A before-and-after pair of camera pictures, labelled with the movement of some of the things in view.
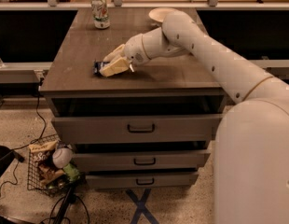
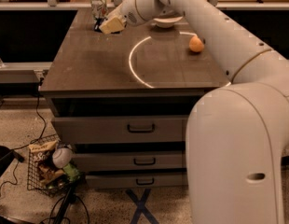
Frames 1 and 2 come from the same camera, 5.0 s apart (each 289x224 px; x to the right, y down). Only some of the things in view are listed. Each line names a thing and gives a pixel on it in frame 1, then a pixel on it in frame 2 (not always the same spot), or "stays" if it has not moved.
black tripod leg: (70, 198) stays
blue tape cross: (141, 207) stays
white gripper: (135, 52) to (128, 12)
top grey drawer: (137, 129) stays
